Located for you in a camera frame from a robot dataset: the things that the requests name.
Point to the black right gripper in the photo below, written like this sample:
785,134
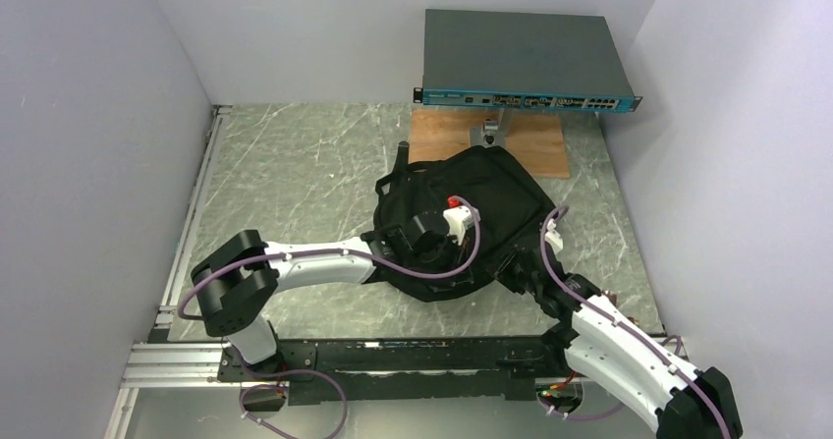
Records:
504,274

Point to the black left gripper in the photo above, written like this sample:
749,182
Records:
457,253

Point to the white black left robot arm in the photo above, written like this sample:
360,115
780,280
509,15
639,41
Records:
232,285

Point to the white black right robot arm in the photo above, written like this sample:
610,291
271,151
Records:
674,398

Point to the wooden base board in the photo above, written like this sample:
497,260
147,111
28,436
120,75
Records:
536,141

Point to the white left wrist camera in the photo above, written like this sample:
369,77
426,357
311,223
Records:
460,219

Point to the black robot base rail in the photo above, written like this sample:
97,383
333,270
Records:
509,367

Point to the grey metal stand bracket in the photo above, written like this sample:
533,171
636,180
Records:
493,131

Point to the teal network switch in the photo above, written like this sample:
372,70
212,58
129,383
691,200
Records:
498,60

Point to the aluminium frame rail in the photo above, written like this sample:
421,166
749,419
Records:
157,362

